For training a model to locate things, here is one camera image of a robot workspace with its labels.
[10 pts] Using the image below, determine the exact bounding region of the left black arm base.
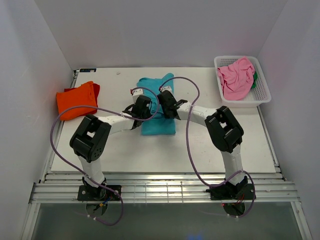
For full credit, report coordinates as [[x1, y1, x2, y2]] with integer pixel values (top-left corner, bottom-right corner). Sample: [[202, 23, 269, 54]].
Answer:
[[77, 185, 120, 202]]

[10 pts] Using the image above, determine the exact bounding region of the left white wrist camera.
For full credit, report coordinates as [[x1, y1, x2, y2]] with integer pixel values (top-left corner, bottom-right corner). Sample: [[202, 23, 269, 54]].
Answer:
[[130, 88, 144, 103]]

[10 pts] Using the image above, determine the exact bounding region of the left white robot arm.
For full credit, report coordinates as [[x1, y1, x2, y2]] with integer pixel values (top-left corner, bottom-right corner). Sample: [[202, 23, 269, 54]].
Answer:
[[69, 95, 152, 200]]

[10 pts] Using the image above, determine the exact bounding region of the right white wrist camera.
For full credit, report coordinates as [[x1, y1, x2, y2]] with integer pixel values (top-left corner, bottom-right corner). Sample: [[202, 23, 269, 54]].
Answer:
[[159, 85, 173, 94]]

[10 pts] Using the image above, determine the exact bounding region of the white plastic basket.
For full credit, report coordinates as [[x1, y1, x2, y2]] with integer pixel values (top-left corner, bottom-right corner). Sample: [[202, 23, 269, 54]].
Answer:
[[214, 55, 271, 108]]

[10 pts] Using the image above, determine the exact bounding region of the blue table label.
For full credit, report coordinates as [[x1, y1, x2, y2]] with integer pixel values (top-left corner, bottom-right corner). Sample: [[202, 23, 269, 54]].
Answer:
[[79, 68, 97, 73]]

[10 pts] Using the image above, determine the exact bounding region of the pink t shirt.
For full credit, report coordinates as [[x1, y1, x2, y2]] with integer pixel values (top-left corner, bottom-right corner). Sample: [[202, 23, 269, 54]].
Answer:
[[217, 56, 256, 101]]

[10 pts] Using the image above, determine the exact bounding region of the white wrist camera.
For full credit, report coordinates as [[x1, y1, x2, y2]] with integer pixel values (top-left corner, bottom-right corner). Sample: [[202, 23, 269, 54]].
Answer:
[[159, 85, 173, 94], [130, 88, 144, 103]]

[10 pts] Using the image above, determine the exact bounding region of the turquoise t shirt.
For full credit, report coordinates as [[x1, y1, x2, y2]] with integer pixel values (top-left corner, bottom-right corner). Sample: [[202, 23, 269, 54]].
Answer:
[[136, 73, 176, 136]]

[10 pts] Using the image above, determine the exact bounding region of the folded orange t shirt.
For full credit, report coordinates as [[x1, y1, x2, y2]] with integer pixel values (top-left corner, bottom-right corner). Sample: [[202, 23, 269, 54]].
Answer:
[[55, 80, 99, 122]]

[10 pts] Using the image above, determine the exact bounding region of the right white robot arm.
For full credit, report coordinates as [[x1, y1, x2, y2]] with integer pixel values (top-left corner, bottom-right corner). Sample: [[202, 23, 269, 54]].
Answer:
[[157, 90, 248, 199]]

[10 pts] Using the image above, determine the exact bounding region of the folded red t shirt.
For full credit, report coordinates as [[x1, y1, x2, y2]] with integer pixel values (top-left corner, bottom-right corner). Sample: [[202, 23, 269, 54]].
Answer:
[[64, 83, 101, 117]]

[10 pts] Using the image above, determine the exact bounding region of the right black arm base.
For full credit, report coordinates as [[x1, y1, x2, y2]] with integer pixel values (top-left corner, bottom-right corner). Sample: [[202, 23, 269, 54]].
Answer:
[[205, 183, 256, 200]]

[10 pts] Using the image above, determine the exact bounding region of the aluminium front rail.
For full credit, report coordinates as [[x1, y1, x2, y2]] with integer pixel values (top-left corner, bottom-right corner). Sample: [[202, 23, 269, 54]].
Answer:
[[29, 172, 300, 204]]

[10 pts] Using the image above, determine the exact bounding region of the green t shirt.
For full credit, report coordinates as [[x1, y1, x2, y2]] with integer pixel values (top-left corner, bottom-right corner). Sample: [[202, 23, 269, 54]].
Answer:
[[251, 71, 258, 89]]

